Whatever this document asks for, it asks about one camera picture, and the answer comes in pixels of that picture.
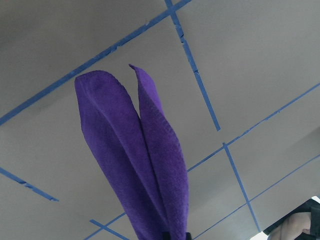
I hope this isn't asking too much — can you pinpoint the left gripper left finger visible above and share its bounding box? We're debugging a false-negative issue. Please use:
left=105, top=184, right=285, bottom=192
left=162, top=232, right=171, bottom=240

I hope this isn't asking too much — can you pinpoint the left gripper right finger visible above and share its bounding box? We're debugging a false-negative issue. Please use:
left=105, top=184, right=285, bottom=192
left=186, top=232, right=192, bottom=240

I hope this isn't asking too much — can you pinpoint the purple towel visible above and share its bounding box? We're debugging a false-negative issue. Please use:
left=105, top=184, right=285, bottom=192
left=74, top=66, right=189, bottom=240

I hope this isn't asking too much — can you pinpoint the person in black shirt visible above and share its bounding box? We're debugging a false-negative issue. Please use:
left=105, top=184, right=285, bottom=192
left=263, top=198, right=320, bottom=240

